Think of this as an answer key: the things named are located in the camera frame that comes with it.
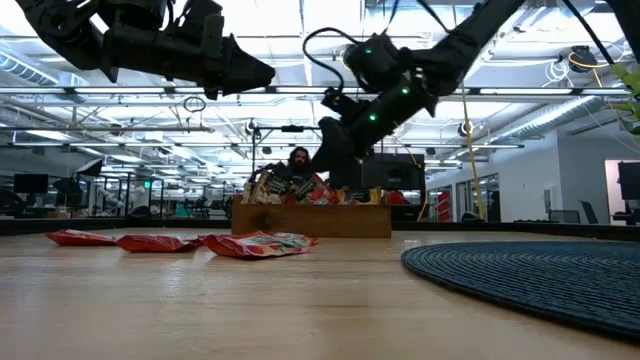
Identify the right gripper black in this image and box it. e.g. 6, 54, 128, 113
312, 74, 439, 174

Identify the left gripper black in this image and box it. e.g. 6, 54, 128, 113
102, 14, 277, 99

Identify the beige tea packet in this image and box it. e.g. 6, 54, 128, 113
263, 174, 302, 202
242, 180, 275, 205

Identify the wooden three-compartment tea box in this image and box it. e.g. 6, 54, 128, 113
231, 194, 393, 239

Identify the person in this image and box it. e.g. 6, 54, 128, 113
279, 146, 321, 181

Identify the large black monitor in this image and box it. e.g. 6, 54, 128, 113
362, 152, 426, 192

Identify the round dark blue placemat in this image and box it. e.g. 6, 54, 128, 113
401, 241, 640, 346

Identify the small black background monitor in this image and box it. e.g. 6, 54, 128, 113
13, 173, 50, 195

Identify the dark office chair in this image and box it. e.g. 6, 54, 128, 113
578, 200, 601, 225

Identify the small green artificial plant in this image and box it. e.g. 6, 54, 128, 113
607, 63, 640, 137

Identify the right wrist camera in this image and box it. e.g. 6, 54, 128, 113
321, 88, 364, 121

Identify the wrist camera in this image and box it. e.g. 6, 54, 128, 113
182, 0, 225, 29
321, 88, 364, 121

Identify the hanging black cable loop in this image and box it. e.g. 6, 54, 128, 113
182, 95, 207, 114

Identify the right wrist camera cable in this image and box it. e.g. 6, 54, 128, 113
302, 27, 361, 94

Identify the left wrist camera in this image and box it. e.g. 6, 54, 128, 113
182, 0, 225, 29

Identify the silver ventilation duct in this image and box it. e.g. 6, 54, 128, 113
492, 95, 614, 146

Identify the black ceiling cable reel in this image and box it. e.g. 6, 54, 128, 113
568, 45, 599, 74

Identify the black monitor by wall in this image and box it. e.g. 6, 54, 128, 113
617, 161, 640, 202

